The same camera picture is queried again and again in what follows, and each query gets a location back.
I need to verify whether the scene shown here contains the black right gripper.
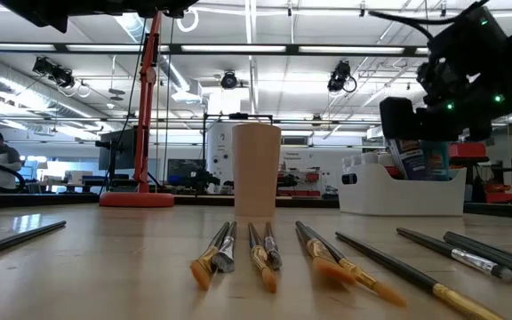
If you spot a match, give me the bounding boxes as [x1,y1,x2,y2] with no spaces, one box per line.
[379,95,495,143]

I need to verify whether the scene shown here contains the large teal paint bottle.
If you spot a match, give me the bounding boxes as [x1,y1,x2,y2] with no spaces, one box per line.
[420,140,451,181]

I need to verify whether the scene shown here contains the large purple paint bottle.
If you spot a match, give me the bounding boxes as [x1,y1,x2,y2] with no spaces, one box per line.
[388,138,426,181]

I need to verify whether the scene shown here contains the silver ferrule black paintbrush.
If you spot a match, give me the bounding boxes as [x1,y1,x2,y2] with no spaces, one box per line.
[396,227,512,282]
[442,231,512,291]
[449,230,512,273]

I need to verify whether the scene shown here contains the thin long gold ferrule paintbrush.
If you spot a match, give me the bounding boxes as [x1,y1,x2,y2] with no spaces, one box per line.
[334,230,508,320]

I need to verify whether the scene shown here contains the long filbert orange bristle paintbrush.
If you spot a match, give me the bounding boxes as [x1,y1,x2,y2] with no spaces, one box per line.
[304,225,408,308]

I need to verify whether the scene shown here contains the wide orange bristle paintbrush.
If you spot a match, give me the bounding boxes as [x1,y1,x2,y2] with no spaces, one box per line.
[294,220,356,285]

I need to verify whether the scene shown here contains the small grey bristle silver paintbrush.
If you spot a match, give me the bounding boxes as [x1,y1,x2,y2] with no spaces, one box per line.
[263,220,284,271]

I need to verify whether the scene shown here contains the wide grey bristle silver paintbrush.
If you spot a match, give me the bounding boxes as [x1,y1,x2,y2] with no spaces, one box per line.
[211,220,238,274]

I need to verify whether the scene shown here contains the gold ferrule black paintbrush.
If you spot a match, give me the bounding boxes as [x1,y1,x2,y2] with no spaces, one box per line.
[0,220,68,260]

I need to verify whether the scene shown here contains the red storage boxes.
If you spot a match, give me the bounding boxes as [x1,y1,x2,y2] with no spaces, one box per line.
[449,141,488,164]

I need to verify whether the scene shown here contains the white plastic bin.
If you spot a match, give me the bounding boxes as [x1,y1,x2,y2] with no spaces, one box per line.
[338,162,468,218]

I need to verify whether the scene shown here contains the red toolbox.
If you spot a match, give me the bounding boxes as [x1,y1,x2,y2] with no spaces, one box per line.
[484,177,512,204]

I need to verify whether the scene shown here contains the black overhead rig beam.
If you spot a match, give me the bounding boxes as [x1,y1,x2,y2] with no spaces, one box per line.
[0,42,430,58]

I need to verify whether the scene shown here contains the tan plastic cup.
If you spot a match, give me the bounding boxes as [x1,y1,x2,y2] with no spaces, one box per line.
[231,123,283,218]

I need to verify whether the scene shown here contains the white cabinet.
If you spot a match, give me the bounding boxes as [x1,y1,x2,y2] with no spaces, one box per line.
[205,122,239,188]

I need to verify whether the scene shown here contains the red desk lamp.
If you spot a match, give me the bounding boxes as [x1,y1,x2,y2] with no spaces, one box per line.
[99,11,176,209]

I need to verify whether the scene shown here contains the black monitor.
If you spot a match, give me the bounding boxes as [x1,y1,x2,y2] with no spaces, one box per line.
[98,128,138,171]

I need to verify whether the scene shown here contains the person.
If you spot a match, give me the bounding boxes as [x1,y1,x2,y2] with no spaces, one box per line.
[0,130,22,190]

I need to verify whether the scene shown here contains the black ceiling-hung camera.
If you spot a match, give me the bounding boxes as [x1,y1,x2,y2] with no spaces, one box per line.
[326,60,357,93]
[220,70,238,90]
[32,55,76,89]

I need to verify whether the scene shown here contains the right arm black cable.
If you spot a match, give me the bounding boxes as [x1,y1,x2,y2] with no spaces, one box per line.
[368,0,491,41]

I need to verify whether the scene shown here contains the white cable ring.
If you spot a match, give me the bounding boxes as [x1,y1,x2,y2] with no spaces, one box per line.
[175,8,200,33]

